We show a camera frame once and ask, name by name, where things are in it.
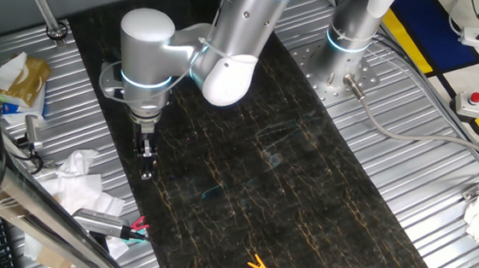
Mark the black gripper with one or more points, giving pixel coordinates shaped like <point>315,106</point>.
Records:
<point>138,136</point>

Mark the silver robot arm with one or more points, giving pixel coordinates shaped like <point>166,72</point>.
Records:
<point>147,49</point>

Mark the red clothespin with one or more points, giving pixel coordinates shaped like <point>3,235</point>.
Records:
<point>139,222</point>

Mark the teal clothespin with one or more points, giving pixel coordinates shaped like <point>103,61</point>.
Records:
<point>145,228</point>

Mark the crumpled white tissue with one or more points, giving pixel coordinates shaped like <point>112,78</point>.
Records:
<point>76,162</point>

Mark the white paper sheets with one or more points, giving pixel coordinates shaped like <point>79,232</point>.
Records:
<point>76,194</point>

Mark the grey ribbed hub device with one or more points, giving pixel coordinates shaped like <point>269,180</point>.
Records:
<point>97,221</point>

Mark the black marble pattern mat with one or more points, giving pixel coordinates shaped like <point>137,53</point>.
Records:
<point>262,174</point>

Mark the white blue tissue pack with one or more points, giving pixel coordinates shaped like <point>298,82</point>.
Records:
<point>23,110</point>

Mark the yellow tissue box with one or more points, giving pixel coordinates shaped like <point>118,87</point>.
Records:
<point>29,83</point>

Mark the orange clothespin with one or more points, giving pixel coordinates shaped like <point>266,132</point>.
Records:
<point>260,267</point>

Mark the white tissue sheet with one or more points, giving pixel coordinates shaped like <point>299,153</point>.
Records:
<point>9,71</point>

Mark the colourful Mondrian pattern mat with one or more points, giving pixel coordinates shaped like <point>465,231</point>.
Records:
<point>435,42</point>

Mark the grey emergency stop button box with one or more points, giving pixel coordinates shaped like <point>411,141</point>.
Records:
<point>468,105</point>

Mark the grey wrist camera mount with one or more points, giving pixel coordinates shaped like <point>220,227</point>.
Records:
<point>110,83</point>

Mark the silver depth camera on mount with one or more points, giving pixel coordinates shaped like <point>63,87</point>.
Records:
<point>33,130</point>

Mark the silver aluminium frame beam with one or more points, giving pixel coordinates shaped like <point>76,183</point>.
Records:
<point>24,202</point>

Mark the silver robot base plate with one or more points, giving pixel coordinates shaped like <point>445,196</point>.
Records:
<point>305,64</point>

